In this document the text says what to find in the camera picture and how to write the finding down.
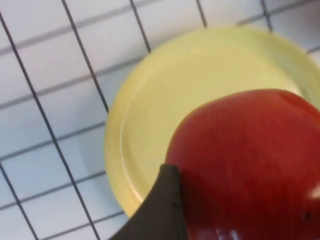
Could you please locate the white black-grid tablecloth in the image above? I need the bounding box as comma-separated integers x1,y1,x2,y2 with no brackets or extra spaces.
0,0,320,240

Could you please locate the yellow round plate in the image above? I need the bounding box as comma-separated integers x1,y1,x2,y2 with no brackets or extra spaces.
104,26,320,221

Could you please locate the red apple with stem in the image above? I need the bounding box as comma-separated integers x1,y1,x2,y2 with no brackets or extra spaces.
164,88,320,240

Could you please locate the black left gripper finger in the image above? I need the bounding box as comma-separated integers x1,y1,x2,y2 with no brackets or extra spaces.
119,163,189,240

